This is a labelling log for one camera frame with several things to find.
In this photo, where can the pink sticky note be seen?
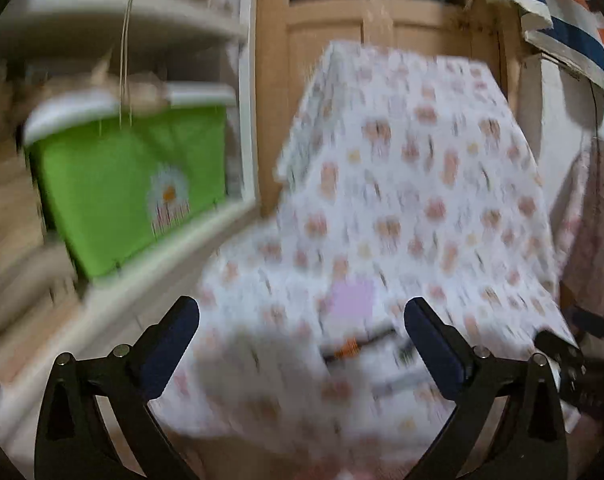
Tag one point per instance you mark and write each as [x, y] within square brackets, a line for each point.
[352, 297]

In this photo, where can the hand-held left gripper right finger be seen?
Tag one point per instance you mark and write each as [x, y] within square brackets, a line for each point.
[434, 350]

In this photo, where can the wooden door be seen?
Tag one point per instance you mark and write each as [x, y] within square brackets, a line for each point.
[332, 25]

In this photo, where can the pink patterned cloth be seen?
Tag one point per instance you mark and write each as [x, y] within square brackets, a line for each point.
[589, 230]

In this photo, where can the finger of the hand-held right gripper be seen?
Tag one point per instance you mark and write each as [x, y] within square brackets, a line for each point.
[597, 322]
[559, 352]

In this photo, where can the green storage box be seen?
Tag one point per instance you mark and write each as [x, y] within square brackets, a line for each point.
[127, 175]

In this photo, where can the bear print tablecloth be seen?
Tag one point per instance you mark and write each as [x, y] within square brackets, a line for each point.
[407, 200]

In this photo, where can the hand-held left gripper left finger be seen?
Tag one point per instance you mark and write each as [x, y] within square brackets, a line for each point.
[169, 352]

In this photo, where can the striped blue orange cloth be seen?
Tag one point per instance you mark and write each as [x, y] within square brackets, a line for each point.
[552, 15]

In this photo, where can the orange black pen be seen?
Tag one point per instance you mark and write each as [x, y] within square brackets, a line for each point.
[362, 342]

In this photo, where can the white shelf unit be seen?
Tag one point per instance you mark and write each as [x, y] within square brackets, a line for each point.
[132, 25]

